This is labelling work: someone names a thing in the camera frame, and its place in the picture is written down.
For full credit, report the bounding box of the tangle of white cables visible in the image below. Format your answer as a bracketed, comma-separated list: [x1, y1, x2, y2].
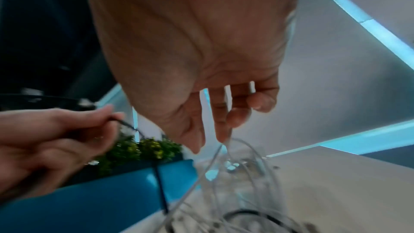
[161, 137, 324, 233]

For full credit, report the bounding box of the black cables bundle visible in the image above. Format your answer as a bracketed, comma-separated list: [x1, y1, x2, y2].
[0, 94, 171, 215]

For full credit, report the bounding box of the white box with drawers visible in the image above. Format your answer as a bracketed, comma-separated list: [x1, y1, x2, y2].
[200, 147, 272, 184]

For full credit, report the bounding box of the person's right hand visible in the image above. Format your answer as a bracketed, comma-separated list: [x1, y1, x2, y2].
[80, 0, 300, 155]

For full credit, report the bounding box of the white table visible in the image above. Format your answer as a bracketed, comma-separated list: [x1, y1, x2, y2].
[119, 146, 414, 233]

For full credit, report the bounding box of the person's left hand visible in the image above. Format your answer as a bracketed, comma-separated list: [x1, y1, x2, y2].
[0, 104, 125, 202]

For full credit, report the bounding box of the cyan ceiling light strip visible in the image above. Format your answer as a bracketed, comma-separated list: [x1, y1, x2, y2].
[302, 0, 414, 70]

